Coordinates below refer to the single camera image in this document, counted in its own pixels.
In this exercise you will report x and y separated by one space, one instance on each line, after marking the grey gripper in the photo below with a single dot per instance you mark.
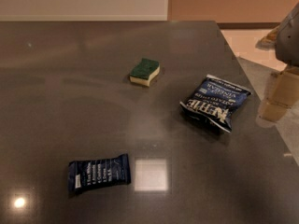
290 42

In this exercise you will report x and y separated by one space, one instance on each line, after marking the blue kettle chip bag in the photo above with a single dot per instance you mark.
214 101

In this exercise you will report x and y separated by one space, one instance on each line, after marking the dark blue rxbar wrapper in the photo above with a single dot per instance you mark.
96 174

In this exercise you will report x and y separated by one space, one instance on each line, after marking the green and yellow sponge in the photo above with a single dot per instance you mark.
145 72

